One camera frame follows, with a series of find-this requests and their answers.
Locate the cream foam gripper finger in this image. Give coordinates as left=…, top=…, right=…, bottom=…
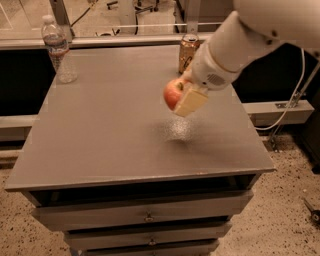
left=180, top=70, right=192, bottom=82
left=173, top=83, right=208, bottom=117

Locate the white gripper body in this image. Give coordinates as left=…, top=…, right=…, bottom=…
left=190, top=43, right=240, bottom=90

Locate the red apple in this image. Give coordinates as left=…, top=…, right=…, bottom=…
left=163, top=78, right=187, bottom=110

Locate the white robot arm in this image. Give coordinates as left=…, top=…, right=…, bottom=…
left=174, top=0, right=320, bottom=117

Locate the clear plastic water bottle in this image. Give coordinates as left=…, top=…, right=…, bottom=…
left=41, top=15, right=77, bottom=83

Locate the gold soda can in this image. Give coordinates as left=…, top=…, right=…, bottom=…
left=178, top=34, right=200, bottom=73

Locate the grey drawer cabinet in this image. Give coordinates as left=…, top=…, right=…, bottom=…
left=4, top=44, right=276, bottom=256

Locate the top grey drawer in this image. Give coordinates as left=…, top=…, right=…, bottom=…
left=32, top=190, right=253, bottom=231

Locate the grey drawer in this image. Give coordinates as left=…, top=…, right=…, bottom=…
left=65, top=222, right=231, bottom=250
left=32, top=190, right=253, bottom=231
left=85, top=240, right=219, bottom=256

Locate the middle grey drawer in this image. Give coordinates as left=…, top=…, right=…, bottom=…
left=65, top=222, right=231, bottom=250

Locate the bottom grey drawer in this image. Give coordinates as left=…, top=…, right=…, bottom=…
left=85, top=240, right=219, bottom=256

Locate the black tool on floor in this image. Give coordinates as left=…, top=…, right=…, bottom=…
left=303, top=198, right=320, bottom=224

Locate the metal guard rail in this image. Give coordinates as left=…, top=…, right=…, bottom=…
left=0, top=31, right=214, bottom=52

